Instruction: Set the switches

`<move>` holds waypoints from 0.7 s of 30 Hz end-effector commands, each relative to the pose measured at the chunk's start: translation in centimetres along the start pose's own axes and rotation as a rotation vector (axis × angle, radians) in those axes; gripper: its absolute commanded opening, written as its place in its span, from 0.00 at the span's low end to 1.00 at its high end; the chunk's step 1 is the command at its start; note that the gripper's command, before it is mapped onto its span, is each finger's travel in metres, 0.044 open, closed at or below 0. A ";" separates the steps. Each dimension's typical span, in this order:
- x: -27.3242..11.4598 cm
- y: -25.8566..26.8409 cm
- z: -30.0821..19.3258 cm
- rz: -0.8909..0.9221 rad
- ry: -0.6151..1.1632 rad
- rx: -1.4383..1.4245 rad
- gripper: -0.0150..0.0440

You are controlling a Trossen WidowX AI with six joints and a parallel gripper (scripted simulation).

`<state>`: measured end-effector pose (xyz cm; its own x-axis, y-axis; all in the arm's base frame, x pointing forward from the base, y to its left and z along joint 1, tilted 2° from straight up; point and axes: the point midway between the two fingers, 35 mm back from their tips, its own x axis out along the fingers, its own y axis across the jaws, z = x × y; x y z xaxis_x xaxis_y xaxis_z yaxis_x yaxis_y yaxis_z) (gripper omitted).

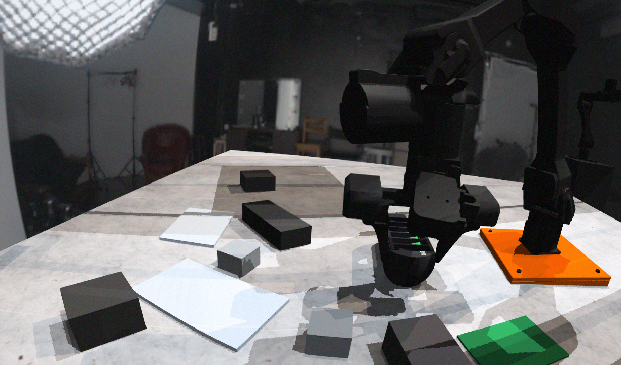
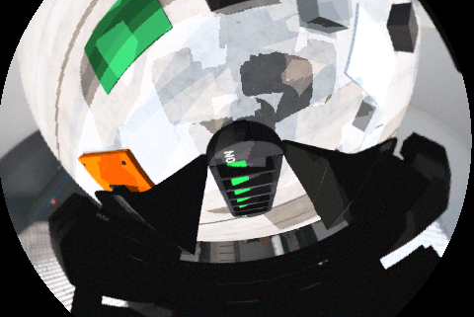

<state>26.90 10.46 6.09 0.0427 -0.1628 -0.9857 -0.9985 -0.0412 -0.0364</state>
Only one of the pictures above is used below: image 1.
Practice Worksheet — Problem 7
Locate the green flat square panel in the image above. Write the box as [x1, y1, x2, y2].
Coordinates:
[457, 316, 570, 365]

